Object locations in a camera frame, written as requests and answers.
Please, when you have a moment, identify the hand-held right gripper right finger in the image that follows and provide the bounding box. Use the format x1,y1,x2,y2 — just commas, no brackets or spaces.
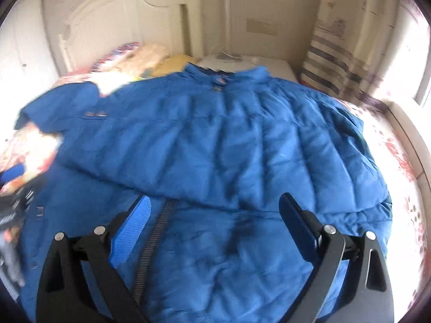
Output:
279,192,395,323

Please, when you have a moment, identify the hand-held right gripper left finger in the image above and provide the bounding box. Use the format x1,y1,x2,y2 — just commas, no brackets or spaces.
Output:
35,194,152,323

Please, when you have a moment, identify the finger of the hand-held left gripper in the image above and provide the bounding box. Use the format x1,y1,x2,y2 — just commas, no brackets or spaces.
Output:
0,164,28,185

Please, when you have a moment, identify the blue padded jacket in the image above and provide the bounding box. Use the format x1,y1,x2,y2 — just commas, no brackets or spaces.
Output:
17,63,394,323

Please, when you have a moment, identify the floral bed sheet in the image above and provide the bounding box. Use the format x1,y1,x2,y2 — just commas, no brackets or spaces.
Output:
0,71,430,317

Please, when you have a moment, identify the white wardrobe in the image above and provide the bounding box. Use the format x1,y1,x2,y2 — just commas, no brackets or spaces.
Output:
0,0,59,88

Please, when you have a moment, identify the patterned pillow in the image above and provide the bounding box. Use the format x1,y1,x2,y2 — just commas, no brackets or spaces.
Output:
89,42,142,72

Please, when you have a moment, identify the white nightstand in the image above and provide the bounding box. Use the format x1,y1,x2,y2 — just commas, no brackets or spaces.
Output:
197,54,298,83

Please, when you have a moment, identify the yellow pillow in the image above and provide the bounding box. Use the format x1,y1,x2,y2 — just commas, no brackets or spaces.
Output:
151,54,203,79

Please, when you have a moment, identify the striped curtain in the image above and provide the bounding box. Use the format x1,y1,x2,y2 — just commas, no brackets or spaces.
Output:
300,0,401,105

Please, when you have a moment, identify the cream pillow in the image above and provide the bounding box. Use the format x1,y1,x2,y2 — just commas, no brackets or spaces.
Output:
98,44,171,95

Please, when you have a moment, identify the white wooden headboard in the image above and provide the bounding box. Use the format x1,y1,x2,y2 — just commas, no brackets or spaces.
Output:
58,0,203,75

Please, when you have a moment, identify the white vertical wall pipe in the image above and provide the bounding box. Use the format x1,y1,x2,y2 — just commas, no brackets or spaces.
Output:
223,0,234,58

